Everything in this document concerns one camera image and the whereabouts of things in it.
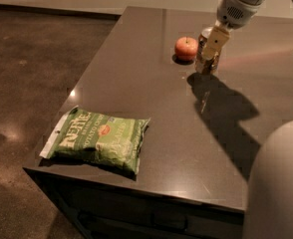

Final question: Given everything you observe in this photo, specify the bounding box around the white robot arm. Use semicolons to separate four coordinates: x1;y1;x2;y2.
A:
201;0;293;239

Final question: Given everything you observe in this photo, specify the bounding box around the dark cabinet drawer front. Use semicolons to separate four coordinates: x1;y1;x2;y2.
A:
25;168;244;239

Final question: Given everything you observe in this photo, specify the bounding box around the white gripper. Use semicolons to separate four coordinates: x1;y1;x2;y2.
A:
201;0;259;61

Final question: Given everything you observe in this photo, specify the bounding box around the orange soda can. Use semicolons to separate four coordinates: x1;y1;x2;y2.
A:
195;27;220;75

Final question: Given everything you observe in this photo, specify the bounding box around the green potato chip bag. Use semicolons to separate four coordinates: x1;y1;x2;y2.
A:
40;107;149;175

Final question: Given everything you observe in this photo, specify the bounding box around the red apple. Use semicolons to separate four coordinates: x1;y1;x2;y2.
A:
174;37;198;61

